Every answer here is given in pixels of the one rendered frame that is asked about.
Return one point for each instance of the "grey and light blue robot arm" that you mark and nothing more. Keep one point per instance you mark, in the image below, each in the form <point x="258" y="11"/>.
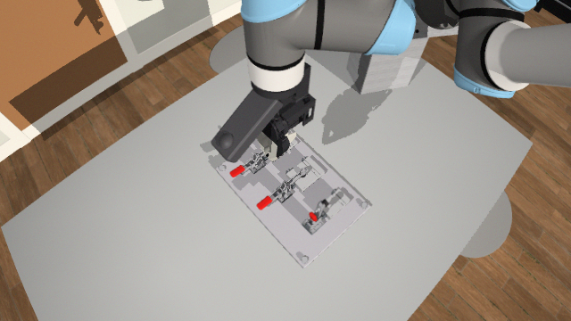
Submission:
<point x="496" y="50"/>

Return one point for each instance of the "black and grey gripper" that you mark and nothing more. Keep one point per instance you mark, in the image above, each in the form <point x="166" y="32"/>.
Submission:
<point x="274" y="138"/>

